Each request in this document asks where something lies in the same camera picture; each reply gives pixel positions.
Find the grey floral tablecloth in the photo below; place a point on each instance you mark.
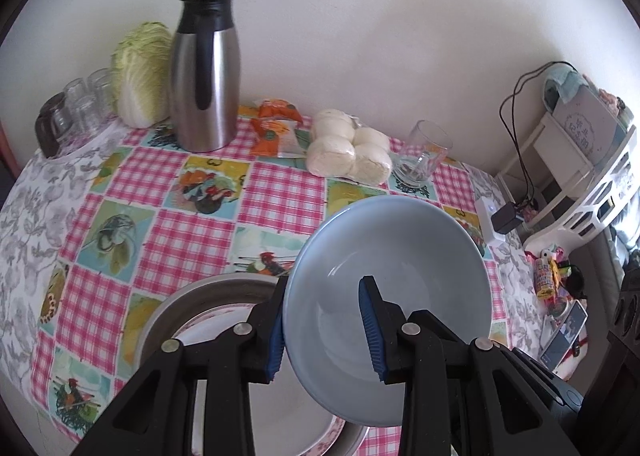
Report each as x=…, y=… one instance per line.
x=30, y=216

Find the steel thermos jug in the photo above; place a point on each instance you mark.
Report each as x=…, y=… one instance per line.
x=205, y=76

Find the pink floral round plate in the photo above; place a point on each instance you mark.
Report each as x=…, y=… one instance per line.
x=310, y=436

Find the light blue bowl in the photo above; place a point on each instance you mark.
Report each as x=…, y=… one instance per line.
x=400, y=246

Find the clear drinking glass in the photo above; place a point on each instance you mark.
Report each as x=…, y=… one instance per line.
x=62, y=125
x=89, y=115
x=76, y=95
x=101, y=88

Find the pink checked tablecloth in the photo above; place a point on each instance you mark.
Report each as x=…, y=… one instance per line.
x=155, y=176

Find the dark glass teapot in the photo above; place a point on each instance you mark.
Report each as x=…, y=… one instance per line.
x=47, y=128

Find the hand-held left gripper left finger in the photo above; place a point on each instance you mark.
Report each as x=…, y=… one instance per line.
x=277, y=336

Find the black charger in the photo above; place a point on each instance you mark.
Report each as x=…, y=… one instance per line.
x=506, y=218

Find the grey sofa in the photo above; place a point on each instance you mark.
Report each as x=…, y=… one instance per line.
x=600, y=261

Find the teal cloth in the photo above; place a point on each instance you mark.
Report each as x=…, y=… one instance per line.
x=562, y=83

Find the bag of steamed buns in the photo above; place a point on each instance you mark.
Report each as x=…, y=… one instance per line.
x=345, y=146

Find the white cut-out shelf rack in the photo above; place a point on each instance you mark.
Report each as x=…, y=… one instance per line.
x=585, y=208

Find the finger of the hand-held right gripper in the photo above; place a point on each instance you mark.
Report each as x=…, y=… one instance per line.
x=560, y=393

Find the napa cabbage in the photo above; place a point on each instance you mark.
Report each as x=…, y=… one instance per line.
x=140, y=76

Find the white framed board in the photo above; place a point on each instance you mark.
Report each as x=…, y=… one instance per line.
x=582, y=126

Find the clear glass mug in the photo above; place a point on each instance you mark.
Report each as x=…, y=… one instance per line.
x=422, y=156

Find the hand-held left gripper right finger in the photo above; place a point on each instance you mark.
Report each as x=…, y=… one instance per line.
x=372, y=331

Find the orange snack packet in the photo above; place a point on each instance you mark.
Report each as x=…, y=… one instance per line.
x=275, y=138
x=279, y=111

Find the white power strip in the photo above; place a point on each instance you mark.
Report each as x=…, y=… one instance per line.
x=489, y=223

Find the smartphone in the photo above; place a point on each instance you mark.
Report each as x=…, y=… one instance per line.
x=562, y=336

